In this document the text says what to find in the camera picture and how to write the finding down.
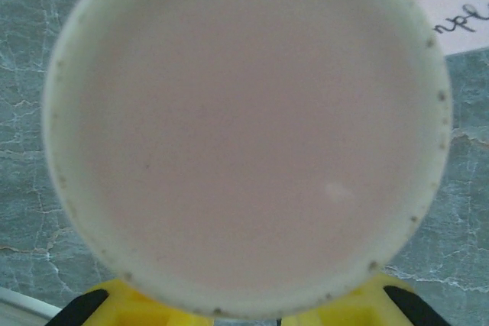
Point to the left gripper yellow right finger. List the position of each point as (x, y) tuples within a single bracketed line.
[(382, 310)]

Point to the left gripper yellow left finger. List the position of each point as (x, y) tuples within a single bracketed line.
[(130, 310)]

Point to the pale pink mug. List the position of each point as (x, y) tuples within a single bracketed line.
[(244, 131)]

